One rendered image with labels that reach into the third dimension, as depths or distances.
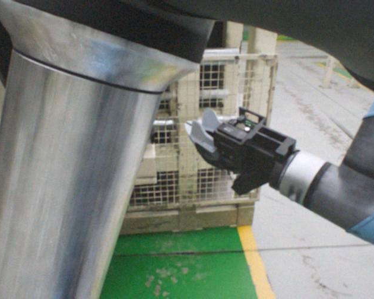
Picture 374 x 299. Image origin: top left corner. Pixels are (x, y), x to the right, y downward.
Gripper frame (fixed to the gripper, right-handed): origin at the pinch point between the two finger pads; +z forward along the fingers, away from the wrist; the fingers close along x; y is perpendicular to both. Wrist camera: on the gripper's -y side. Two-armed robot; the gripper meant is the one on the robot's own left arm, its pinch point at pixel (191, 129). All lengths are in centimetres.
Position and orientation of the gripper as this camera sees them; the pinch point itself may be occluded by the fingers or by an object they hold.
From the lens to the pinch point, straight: 59.4
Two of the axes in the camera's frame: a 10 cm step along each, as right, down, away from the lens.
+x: -6.6, 6.1, -4.4
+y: -1.3, -6.7, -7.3
